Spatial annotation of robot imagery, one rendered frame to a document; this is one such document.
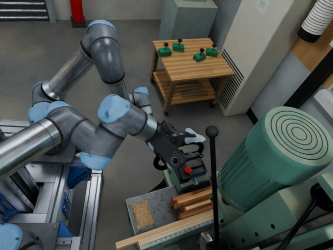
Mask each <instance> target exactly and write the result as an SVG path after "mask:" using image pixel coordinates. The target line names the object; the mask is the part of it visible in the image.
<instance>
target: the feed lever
mask: <svg viewBox="0 0 333 250"><path fill-rule="evenodd" d="M205 133H206V136H207V137H209V138H210V154H211V174H212V194H213V213H214V233H215V239H214V240H212V241H209V242H207V243H206V250H229V248H228V245H227V243H226V242H225V240H224V239H222V238H220V237H219V215H218V193H217V171H216V148H215V137H217V135H218V133H219V130H218V128H217V127H216V126H214V125H210V126H208V127H207V128H206V130H205Z"/></svg>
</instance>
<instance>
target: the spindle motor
mask: <svg viewBox="0 0 333 250"><path fill-rule="evenodd" d="M332 159H333V140H332V138H331V136H330V134H329V133H328V131H327V130H326V129H325V127H324V126H323V125H322V124H321V123H320V122H319V121H317V120H316V119H315V118H314V117H312V116H311V115H309V114H308V113H306V112H304V111H302V110H299V109H296V108H293V107H286V106H282V107H276V108H273V109H270V110H268V111H266V112H265V113H264V114H263V115H262V116H261V118H260V119H259V120H258V121H257V123H256V124H255V125H254V127H253V128H252V129H251V130H250V132H249V133H248V134H247V136H246V137H245V138H244V139H243V141H242V142H241V143H240V145H239V146H238V147H237V148H236V150H235V151H234V152H233V153H232V155H231V156H230V157H229V159H228V160H227V161H226V162H225V164H224V165H223V166H222V167H221V169H220V170H219V172H218V176H217V185H218V189H219V192H220V194H221V195H222V197H223V199H224V200H225V201H226V202H227V203H228V204H229V205H230V206H232V207H233V208H235V209H236V210H239V211H241V212H247V211H249V210H250V209H252V208H253V207H255V206H256V205H258V204H259V203H261V202H262V201H263V200H265V199H266V198H268V197H269V196H271V195H272V194H274V193H275V192H277V191H278V190H281V189H283V188H286V187H289V186H292V185H297V184H301V183H303V182H305V181H306V180H308V179H309V178H311V177H312V176H314V175H315V174H317V173H319V172H320V171H322V170H323V169H325V168H326V167H327V166H329V164H330V163H331V161H332Z"/></svg>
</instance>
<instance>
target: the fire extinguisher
mask: <svg viewBox="0 0 333 250"><path fill-rule="evenodd" d="M70 5H71V12H72V16H71V23H72V28H87V26H86V20H85V17H84V16H83V7H82V0H70Z"/></svg>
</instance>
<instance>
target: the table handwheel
mask: <svg viewBox="0 0 333 250"><path fill-rule="evenodd" d="M191 144H194V145H198V146H199V149H198V150H197V151H194V152H192V153H196V152H199V154H201V153H202V152H203V150H204V144H203V143H202V142H197V143H196V142H192V143H189V144H186V143H185V142H184V141H183V140H182V144H181V147H182V146H186V145H191ZM179 150H180V151H181V152H182V153H183V154H184V155H186V154H187V153H184V152H183V150H181V149H179ZM159 161H160V157H159V153H158V154H157V156H156V157H155V158H154V161H153V165H154V167H155V168H156V169H157V170H160V171H163V170H167V168H168V166H166V165H163V166H161V165H159Z"/></svg>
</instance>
